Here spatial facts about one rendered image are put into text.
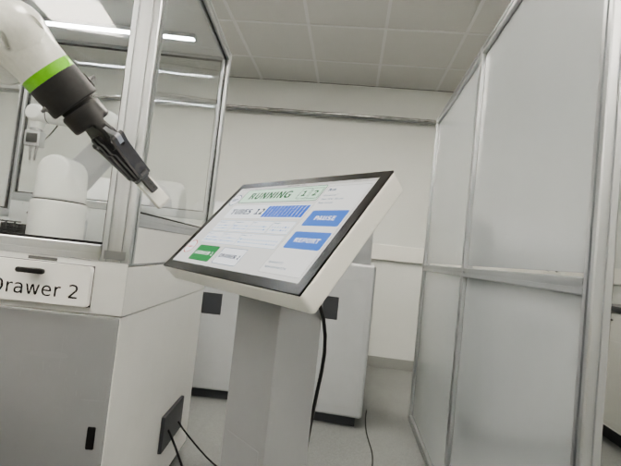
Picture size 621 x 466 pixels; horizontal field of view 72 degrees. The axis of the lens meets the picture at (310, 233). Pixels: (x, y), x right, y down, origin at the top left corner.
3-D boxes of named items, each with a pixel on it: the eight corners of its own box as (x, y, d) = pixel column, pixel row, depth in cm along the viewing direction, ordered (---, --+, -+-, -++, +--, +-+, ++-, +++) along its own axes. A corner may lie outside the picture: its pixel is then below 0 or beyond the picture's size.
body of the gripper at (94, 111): (100, 91, 77) (136, 133, 81) (87, 100, 83) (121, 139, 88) (66, 114, 73) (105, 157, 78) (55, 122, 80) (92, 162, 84)
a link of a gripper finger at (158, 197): (146, 173, 87) (148, 173, 87) (169, 199, 90) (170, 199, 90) (135, 182, 86) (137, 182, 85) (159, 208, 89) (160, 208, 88)
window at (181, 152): (135, 212, 122) (172, -74, 126) (132, 212, 122) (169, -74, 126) (205, 229, 209) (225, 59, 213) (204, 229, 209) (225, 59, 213)
